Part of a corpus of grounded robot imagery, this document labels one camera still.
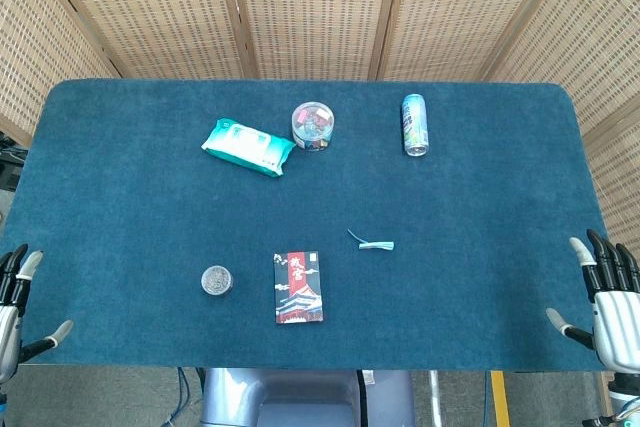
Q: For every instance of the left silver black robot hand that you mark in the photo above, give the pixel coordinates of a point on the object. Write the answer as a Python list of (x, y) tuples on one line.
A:
[(11, 327)]

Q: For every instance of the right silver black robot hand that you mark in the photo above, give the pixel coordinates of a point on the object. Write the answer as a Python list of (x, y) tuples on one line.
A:
[(617, 327)]

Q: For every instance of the small teal stick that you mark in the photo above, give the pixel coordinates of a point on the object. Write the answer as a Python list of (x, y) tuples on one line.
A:
[(377, 245)]

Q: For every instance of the yellow floor tape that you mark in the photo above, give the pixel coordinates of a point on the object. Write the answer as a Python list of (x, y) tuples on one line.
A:
[(501, 399)]

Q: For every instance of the bamboo screen panel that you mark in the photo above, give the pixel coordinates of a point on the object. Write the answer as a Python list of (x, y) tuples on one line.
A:
[(590, 32), (620, 187), (315, 12), (150, 12), (465, 12), (35, 47)]

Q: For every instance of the black equipment stand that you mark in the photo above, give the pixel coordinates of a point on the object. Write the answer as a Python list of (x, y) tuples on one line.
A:
[(11, 162)]

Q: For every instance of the dark blue table carpet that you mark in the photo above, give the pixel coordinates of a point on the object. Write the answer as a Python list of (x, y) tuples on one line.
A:
[(150, 222)]

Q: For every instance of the small round silver tin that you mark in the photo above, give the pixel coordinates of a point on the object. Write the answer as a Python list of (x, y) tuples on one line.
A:
[(217, 280)]

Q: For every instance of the blue white drink can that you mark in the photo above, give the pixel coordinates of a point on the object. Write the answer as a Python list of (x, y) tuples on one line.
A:
[(415, 127)]

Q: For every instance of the black red palace print box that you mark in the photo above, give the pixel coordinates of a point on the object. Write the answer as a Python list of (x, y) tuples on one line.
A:
[(298, 289)]

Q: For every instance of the green wet wipes pack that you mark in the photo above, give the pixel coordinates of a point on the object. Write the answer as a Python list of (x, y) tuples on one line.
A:
[(245, 148)]

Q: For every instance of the silver robot torso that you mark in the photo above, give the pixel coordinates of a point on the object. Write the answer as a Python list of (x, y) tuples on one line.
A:
[(300, 397)]

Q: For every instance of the clear jar of colourful clips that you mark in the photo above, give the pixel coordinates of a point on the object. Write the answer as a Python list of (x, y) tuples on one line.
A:
[(313, 127)]

